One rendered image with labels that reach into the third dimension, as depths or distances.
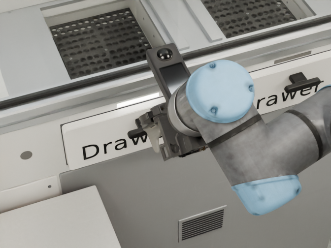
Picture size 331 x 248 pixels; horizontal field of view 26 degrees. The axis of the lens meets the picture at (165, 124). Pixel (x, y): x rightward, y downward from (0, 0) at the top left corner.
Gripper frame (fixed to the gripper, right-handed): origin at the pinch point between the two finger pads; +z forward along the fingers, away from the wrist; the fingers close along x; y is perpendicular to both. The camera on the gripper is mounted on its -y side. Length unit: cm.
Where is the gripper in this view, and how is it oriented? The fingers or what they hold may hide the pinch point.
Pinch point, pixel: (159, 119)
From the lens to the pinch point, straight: 118.0
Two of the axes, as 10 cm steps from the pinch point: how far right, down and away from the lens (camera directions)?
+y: 3.0, 9.5, -0.9
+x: 9.3, -2.7, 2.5
